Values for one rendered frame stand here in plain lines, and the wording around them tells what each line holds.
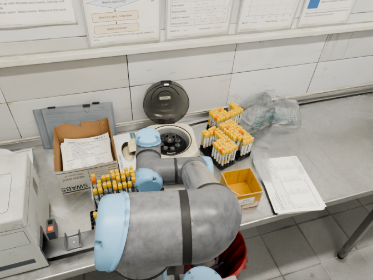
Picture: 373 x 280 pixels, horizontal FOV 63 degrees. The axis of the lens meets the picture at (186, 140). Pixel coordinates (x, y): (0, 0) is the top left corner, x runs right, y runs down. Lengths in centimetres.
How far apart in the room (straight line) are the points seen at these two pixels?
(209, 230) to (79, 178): 92
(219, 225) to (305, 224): 203
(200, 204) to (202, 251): 7
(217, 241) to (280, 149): 118
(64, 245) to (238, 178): 73
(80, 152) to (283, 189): 92
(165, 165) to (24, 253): 55
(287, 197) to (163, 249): 99
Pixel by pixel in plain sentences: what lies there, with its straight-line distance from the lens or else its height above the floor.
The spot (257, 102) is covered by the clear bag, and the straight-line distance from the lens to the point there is 162.
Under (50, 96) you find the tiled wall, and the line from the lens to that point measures 148.
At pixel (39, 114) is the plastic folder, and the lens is 152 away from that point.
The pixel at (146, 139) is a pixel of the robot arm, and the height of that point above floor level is 133.
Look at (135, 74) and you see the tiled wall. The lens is 144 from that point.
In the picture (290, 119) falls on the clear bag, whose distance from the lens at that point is 173.
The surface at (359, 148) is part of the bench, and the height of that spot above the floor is 88.
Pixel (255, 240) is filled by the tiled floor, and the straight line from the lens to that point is 229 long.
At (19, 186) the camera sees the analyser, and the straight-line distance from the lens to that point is 107.
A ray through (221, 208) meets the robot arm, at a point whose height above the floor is 155.
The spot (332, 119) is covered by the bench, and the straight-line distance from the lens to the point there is 193.
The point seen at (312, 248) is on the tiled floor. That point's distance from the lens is 240.
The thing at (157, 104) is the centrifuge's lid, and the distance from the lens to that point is 150.
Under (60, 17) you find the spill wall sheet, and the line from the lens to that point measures 131.
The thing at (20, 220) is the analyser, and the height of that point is 116.
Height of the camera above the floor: 194
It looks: 43 degrees down
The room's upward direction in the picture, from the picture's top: 4 degrees clockwise
